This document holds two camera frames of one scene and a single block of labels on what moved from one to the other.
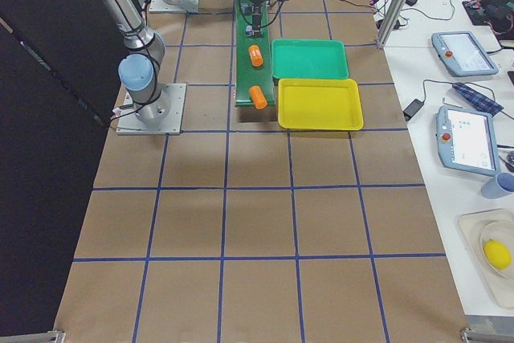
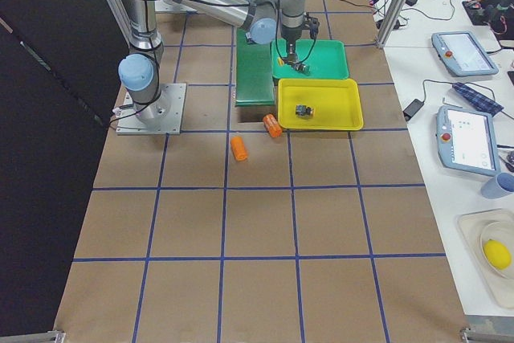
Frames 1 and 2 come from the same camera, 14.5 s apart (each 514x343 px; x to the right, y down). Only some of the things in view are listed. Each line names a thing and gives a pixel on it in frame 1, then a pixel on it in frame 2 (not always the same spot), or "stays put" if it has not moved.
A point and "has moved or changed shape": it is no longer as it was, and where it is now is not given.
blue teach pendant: [462, 54] stays put
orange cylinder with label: [255, 55] to [272, 125]
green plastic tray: [308, 59] stays put
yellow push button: [246, 10] has moved or changed shape
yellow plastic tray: [321, 104] stays put
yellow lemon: [497, 254] stays put
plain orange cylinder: [258, 98] to [239, 149]
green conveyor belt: [247, 75] stays put
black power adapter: [411, 108] stays put
